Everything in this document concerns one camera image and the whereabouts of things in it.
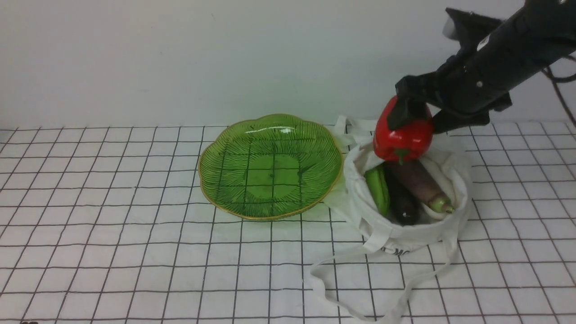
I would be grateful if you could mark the red bell pepper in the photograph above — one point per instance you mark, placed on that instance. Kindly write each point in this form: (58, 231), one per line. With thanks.
(406, 143)

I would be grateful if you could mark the light purple eggplant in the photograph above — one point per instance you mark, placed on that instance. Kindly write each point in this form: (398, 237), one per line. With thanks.
(418, 181)

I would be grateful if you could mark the green glass plate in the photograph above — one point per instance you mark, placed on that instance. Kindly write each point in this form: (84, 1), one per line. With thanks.
(271, 167)

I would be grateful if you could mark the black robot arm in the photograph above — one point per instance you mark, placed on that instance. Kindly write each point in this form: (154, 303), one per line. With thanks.
(543, 33)

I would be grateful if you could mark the white cloth tote bag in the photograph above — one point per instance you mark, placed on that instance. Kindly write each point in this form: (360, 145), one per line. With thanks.
(352, 201)

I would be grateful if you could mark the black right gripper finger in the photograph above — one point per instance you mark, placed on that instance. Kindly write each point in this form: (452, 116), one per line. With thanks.
(412, 93)

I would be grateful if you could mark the green pepper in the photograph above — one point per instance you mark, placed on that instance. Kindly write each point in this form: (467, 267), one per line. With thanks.
(376, 183)

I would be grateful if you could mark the dark purple eggplant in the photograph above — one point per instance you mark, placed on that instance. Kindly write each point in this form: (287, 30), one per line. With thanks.
(404, 207)

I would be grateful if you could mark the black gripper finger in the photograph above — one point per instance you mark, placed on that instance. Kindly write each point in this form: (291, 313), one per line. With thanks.
(445, 121)

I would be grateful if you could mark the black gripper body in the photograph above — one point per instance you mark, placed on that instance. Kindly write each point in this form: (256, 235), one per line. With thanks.
(472, 80)

